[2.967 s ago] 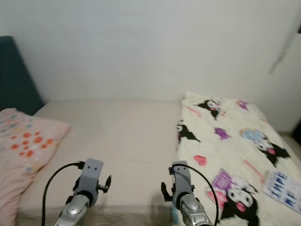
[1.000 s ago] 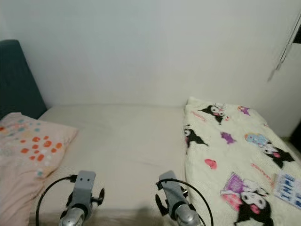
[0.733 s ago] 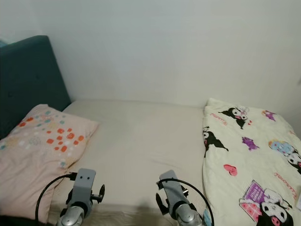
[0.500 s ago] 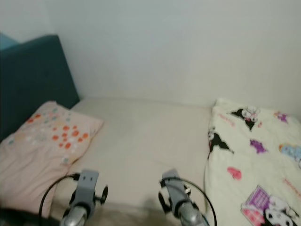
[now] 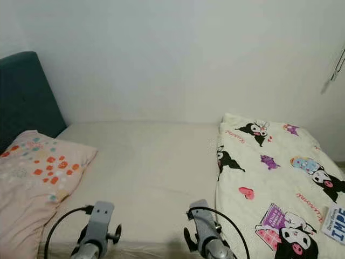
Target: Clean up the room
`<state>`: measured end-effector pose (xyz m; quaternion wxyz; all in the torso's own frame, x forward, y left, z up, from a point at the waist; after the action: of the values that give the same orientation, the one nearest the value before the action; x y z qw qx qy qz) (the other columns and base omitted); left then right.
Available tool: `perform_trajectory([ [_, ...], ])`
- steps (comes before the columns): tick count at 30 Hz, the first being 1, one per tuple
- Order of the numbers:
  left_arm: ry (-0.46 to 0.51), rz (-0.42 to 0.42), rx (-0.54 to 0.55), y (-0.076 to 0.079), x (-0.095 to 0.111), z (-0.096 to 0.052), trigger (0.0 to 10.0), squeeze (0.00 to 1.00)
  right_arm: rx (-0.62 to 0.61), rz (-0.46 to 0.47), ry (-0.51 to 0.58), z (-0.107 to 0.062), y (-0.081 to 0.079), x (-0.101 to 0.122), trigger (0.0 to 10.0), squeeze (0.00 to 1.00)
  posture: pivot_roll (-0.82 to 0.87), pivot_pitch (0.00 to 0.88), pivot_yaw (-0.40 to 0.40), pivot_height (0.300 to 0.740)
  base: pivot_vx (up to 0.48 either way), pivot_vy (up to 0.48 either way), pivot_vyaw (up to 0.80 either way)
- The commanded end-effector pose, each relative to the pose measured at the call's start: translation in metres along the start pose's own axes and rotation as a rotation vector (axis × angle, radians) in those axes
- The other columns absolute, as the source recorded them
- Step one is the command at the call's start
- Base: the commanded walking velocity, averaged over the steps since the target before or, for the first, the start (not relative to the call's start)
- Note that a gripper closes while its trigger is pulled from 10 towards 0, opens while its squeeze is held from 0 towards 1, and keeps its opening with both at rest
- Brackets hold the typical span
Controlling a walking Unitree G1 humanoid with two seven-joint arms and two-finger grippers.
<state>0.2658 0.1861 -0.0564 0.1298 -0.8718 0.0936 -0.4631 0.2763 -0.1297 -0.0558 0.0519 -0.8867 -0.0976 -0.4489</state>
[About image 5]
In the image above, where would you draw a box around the pink dotted pillow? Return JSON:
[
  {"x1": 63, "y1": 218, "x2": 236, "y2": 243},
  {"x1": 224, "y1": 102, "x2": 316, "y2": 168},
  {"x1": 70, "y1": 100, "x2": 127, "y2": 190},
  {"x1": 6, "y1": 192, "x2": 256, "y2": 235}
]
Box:
[{"x1": 0, "y1": 129, "x2": 98, "y2": 259}]

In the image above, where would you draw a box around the white blue-lettered book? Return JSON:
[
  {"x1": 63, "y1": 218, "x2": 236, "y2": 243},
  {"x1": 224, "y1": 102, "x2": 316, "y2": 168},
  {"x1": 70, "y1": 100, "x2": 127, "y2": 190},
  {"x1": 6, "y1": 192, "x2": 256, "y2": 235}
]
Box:
[{"x1": 321, "y1": 203, "x2": 345, "y2": 244}]

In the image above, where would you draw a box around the beige sheeted mattress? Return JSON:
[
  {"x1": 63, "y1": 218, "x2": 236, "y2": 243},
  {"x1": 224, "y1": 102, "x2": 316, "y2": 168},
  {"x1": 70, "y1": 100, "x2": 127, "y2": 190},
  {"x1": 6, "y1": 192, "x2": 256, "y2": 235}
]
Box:
[{"x1": 40, "y1": 121, "x2": 345, "y2": 259}]

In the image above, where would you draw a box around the cream cartoon print blanket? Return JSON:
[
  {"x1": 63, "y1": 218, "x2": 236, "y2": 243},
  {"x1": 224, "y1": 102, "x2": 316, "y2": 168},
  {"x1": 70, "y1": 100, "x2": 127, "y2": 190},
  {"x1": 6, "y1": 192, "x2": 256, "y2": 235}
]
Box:
[{"x1": 216, "y1": 113, "x2": 345, "y2": 259}]

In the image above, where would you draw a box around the white blind wand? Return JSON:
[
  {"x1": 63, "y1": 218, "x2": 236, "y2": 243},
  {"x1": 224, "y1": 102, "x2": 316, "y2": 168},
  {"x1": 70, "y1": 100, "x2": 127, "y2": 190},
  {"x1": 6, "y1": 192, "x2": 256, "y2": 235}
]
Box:
[{"x1": 328, "y1": 46, "x2": 345, "y2": 83}]

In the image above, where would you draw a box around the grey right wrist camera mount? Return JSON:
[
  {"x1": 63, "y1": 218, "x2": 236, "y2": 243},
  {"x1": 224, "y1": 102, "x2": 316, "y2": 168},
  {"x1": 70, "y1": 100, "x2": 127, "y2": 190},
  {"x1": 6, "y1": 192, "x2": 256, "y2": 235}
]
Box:
[{"x1": 189, "y1": 199, "x2": 222, "y2": 249}]

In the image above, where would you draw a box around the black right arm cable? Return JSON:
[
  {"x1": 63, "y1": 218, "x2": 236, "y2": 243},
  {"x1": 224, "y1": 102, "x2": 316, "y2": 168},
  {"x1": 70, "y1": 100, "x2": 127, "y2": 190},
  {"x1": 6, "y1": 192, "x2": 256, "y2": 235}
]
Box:
[{"x1": 187, "y1": 206, "x2": 251, "y2": 259}]

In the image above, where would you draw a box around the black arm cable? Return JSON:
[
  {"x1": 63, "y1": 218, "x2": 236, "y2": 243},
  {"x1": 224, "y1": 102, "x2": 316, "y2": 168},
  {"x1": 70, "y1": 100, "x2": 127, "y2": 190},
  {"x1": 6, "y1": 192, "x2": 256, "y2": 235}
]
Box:
[
  {"x1": 187, "y1": 206, "x2": 251, "y2": 259},
  {"x1": 44, "y1": 205, "x2": 95, "y2": 259}
]

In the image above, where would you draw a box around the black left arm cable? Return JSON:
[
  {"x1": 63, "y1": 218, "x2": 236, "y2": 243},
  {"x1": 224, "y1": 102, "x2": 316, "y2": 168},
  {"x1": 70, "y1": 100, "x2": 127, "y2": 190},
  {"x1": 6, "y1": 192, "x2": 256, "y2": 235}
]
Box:
[{"x1": 44, "y1": 205, "x2": 95, "y2": 259}]

